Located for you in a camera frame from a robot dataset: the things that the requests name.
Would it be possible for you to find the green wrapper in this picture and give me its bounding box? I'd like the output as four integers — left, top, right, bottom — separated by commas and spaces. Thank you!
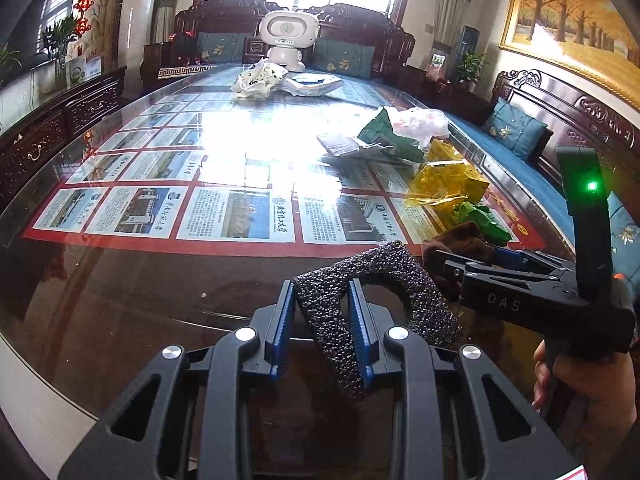
451, 200, 512, 247

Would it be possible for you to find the brown cloth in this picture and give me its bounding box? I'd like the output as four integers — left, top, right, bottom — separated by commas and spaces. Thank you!
421, 221, 496, 301

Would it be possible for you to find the black speckled foam piece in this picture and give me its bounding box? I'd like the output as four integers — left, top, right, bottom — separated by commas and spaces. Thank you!
293, 242, 461, 399

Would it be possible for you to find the yellow cellophane wrapper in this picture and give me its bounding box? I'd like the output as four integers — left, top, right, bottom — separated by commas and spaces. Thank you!
406, 139, 489, 226

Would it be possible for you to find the clear plastic bag red print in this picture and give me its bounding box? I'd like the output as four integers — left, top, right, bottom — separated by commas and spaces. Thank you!
385, 106, 449, 148

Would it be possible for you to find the green snack bag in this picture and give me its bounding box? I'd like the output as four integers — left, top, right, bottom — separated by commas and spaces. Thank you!
357, 107, 424, 162

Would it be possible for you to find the person's right hand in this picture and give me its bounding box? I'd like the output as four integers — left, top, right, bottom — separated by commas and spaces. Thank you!
533, 342, 639, 479

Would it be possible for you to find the rosewood sofa blue cushion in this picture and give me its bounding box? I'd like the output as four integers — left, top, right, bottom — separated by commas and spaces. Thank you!
444, 67, 640, 296

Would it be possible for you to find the teal embroidered pillow near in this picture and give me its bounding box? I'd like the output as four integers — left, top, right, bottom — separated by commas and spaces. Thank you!
608, 192, 639, 287

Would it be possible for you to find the teal embroidered pillow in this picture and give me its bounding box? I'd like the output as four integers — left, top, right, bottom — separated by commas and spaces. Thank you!
608, 192, 639, 287
482, 98, 548, 160

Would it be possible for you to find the teal embroidered pillow far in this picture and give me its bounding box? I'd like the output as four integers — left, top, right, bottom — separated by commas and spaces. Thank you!
482, 98, 548, 160

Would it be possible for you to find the white tissue pack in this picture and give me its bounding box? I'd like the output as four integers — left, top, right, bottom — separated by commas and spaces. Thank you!
317, 134, 395, 158

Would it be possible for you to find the potted green plant corner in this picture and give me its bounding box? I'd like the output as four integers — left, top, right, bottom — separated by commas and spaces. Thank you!
456, 52, 486, 91

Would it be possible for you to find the white blue wipes pack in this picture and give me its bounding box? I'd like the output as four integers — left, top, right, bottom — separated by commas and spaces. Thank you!
278, 73, 343, 96

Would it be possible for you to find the white crumpled floral bag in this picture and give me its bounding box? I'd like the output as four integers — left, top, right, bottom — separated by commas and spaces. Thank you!
231, 58, 288, 99

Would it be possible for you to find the gold framed tree painting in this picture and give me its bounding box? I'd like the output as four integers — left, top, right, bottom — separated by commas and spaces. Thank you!
499, 0, 639, 108

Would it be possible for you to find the rosewood armchair right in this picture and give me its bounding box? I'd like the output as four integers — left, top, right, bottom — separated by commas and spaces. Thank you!
305, 3, 416, 80

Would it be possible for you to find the rosewood armchair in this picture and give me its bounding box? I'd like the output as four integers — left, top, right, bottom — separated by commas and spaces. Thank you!
140, 0, 280, 93
305, 3, 416, 80

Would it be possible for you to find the white robot toy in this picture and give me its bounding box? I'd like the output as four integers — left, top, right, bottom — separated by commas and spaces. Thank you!
258, 10, 320, 73

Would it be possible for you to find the rosewood armchair left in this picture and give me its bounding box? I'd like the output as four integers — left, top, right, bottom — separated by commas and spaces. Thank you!
140, 0, 280, 93

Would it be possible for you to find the dark wood tv cabinet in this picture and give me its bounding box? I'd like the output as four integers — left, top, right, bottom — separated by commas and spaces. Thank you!
0, 66, 126, 207

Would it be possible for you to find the bamboo plant glass vase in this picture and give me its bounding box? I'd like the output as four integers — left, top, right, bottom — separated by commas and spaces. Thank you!
41, 14, 78, 88

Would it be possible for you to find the black television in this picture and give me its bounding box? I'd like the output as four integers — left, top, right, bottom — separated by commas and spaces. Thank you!
0, 0, 83, 72

